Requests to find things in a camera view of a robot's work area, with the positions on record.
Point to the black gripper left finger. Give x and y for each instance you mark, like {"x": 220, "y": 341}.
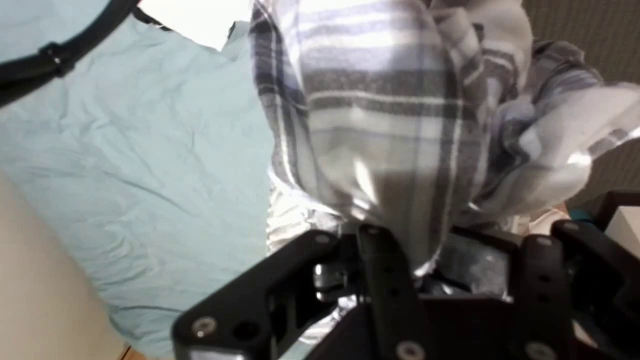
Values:
{"x": 281, "y": 293}

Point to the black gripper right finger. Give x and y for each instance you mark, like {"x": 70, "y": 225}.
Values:
{"x": 566, "y": 293}

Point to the grey white checked cloth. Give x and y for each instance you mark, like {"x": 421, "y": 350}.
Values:
{"x": 386, "y": 101}

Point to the light blue bed sheet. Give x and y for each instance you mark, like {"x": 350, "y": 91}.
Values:
{"x": 147, "y": 166}

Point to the bed with teal sheet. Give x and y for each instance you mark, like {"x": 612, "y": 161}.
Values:
{"x": 40, "y": 286}

